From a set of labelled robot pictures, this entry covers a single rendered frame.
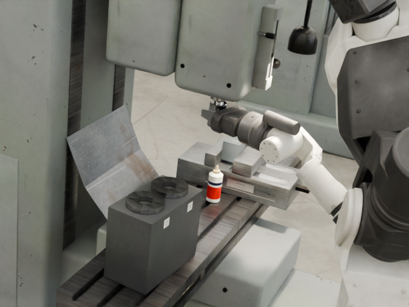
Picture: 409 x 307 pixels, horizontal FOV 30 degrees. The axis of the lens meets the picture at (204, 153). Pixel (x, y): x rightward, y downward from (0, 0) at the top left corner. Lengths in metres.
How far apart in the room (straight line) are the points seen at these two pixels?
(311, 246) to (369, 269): 2.54
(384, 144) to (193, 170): 1.07
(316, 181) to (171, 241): 0.38
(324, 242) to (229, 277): 2.03
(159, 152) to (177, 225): 2.98
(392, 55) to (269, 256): 0.86
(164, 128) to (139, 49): 3.15
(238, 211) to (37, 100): 0.63
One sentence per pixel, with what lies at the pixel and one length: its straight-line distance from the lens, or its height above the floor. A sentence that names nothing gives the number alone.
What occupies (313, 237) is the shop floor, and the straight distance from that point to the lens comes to 4.04.
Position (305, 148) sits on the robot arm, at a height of 1.23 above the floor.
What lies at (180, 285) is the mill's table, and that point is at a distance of 1.80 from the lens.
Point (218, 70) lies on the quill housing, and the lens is 1.88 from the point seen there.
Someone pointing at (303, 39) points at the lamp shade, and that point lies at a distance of 1.90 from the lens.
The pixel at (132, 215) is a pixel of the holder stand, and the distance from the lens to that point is 1.68.
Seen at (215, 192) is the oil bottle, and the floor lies 1.00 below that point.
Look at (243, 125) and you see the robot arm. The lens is 1.93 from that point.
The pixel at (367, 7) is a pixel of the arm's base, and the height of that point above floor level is 1.69.
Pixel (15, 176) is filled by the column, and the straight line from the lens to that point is 2.15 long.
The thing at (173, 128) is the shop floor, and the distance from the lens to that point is 5.10.
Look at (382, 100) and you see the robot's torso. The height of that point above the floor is 1.54.
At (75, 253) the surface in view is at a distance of 2.26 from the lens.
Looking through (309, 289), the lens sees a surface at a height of 0.76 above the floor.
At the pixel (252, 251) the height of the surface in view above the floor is 0.88.
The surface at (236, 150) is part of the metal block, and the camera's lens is 2.21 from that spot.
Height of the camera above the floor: 1.98
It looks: 24 degrees down
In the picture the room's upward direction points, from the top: 7 degrees clockwise
